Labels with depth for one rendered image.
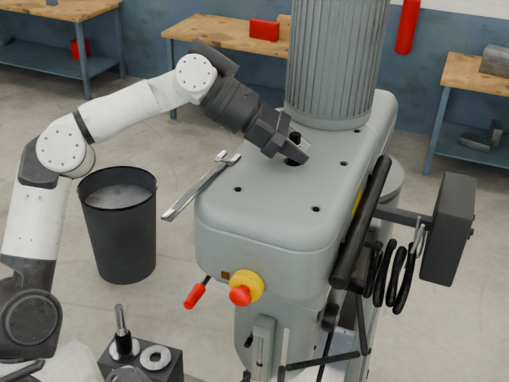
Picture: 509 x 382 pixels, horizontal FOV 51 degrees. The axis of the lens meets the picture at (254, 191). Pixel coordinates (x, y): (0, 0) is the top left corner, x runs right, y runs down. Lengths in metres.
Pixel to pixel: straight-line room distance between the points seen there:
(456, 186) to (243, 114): 0.63
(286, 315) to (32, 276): 0.52
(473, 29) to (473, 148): 1.04
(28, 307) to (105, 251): 2.48
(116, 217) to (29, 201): 2.23
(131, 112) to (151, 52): 5.36
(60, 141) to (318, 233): 0.45
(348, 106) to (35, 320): 0.72
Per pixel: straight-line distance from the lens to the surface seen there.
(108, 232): 3.25
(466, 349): 3.44
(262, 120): 0.97
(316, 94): 1.15
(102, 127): 0.96
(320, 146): 1.11
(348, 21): 1.09
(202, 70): 0.95
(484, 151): 4.98
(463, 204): 1.33
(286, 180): 0.98
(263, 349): 1.22
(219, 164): 1.01
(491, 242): 4.31
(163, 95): 1.03
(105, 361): 1.69
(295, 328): 1.20
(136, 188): 3.50
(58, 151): 0.93
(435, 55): 5.31
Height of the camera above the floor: 2.42
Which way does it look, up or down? 34 degrees down
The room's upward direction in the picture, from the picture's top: 3 degrees clockwise
